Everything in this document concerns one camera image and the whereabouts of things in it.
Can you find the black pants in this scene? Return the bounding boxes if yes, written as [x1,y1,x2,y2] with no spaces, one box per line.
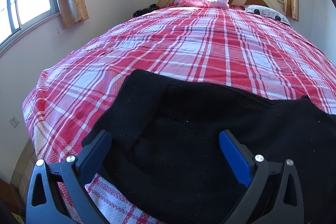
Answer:
[82,69,335,223]

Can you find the red plaid bed sheet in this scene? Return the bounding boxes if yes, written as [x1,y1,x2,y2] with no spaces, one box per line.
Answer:
[23,7,335,223]

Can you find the white black-dotted pillow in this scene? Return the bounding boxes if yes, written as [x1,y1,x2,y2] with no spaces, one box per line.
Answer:
[244,5,290,26]

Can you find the black item beside bed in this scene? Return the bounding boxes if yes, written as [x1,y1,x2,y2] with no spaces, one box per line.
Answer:
[132,3,160,18]

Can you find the white wall socket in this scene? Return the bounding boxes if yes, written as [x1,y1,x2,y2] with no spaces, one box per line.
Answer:
[9,115,20,128]

